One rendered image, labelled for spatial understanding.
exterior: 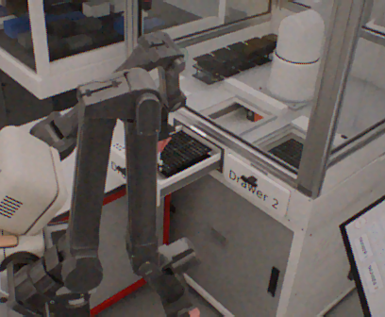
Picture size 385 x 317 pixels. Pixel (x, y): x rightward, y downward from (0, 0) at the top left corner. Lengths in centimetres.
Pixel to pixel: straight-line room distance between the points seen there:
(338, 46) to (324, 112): 21
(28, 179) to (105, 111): 31
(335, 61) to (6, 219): 95
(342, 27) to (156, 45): 50
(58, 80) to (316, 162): 135
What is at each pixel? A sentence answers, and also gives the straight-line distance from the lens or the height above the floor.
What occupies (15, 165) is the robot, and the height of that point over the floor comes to 139.
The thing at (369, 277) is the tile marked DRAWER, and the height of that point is 100.
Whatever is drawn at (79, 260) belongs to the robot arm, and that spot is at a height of 129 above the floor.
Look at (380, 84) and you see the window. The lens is 181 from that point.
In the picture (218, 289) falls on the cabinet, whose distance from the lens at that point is 244.
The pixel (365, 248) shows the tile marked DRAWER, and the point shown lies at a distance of 154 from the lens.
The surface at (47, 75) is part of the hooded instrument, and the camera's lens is 251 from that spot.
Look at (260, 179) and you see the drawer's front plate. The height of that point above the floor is 92.
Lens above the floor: 202
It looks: 36 degrees down
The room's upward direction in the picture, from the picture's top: 3 degrees clockwise
